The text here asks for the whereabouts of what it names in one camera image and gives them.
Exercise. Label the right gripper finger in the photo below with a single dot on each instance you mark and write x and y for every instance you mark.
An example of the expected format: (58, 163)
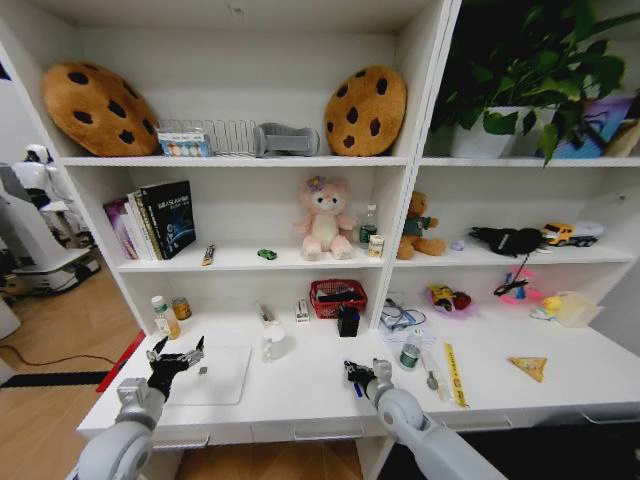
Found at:
(351, 380)
(349, 366)

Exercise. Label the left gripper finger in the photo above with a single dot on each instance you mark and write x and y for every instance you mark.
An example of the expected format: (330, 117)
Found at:
(196, 353)
(159, 348)

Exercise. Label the blue pen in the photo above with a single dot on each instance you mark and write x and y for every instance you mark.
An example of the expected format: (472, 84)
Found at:
(358, 390)

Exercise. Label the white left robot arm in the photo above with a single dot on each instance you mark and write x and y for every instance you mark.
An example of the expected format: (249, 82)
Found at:
(117, 440)

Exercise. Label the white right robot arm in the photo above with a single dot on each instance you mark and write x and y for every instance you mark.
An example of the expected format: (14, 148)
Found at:
(425, 435)

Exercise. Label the white flat tray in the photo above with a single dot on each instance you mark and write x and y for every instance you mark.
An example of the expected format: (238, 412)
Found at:
(225, 375)

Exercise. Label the red board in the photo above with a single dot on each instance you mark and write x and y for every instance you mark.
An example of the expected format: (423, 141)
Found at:
(122, 360)

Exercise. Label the black small box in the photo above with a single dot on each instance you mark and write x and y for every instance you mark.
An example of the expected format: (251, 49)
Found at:
(348, 321)

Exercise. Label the clear plastic bag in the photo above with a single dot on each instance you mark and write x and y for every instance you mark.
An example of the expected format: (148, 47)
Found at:
(392, 335)

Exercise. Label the white shelf unit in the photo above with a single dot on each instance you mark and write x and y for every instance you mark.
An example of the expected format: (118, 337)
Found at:
(300, 390)

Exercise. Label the small water bottle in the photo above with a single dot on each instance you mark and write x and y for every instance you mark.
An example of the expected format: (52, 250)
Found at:
(411, 352)

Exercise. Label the red plastic basket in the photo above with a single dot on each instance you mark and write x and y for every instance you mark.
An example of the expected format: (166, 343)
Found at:
(332, 305)

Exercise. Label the wrapped spoon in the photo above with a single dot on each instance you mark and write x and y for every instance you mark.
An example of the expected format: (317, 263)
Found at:
(435, 377)

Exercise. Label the clear plastic packet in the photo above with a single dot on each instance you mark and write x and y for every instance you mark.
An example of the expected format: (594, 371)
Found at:
(265, 311)

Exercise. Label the yellow paper strip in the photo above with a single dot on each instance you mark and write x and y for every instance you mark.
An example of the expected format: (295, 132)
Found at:
(455, 375)

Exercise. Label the black floor strip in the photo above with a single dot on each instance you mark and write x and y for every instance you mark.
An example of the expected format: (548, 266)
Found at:
(55, 379)

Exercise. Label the yellow black toy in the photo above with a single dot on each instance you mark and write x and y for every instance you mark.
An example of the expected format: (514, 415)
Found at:
(441, 295)

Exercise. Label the purple plate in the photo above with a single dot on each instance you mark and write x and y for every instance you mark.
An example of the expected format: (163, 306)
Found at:
(462, 311)

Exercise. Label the green toy car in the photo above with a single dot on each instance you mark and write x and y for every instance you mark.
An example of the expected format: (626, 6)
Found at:
(267, 254)

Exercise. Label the white book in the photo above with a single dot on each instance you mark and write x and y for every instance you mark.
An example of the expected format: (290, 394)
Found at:
(136, 227)

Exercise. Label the small yellow carton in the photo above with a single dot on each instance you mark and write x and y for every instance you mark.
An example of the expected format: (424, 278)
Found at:
(376, 246)

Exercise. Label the red toy strawberry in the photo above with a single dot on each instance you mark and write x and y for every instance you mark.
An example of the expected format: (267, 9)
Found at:
(462, 300)

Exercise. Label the purple book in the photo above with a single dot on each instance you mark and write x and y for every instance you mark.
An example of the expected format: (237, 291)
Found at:
(121, 230)

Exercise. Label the black hardcover book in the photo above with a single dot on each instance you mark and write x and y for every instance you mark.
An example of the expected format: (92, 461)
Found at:
(170, 220)

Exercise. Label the green label bottle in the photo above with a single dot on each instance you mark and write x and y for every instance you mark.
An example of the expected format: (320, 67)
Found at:
(368, 230)

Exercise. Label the pink plush toy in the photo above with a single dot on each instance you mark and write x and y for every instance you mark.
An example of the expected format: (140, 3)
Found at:
(325, 220)

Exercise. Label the brown teddy bear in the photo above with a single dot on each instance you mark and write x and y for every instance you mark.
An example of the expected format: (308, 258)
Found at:
(417, 227)

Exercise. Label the small lavender object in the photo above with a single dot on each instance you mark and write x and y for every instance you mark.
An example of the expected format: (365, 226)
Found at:
(457, 245)

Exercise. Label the triangular yellow snack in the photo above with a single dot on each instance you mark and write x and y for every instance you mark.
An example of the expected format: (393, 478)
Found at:
(530, 367)

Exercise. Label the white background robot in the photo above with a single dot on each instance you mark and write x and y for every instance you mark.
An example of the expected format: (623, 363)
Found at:
(35, 225)

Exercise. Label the small white green toy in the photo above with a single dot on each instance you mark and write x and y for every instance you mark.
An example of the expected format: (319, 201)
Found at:
(539, 314)

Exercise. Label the black cap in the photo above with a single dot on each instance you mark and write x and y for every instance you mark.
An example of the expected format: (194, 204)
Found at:
(507, 240)

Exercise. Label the yellow rubber duck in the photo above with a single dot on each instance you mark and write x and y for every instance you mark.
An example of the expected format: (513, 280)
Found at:
(552, 304)

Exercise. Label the box with coloured circles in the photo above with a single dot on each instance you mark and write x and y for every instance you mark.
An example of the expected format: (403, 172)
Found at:
(184, 143)

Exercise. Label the translucent plastic container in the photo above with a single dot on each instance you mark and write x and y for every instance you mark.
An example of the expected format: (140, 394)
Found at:
(580, 310)

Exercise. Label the grey fabric holder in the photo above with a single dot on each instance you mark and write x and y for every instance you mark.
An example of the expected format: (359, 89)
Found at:
(285, 140)

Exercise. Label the yellow toy truck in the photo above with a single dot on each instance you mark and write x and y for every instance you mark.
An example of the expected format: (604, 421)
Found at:
(562, 232)

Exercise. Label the large cookie plush pillow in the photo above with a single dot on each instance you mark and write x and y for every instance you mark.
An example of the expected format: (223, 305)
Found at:
(100, 109)

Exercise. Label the small cookie plush pillow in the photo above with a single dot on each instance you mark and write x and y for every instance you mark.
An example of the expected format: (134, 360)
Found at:
(365, 111)

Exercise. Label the white plant pot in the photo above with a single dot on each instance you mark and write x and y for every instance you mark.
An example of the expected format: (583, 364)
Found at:
(470, 137)

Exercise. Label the blue purple picture box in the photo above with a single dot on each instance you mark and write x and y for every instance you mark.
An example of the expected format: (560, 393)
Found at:
(600, 130)

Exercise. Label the beige paper item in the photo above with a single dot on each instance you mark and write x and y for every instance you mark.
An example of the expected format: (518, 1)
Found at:
(625, 140)

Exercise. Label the green potted plant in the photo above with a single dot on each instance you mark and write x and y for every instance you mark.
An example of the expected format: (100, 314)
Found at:
(530, 55)

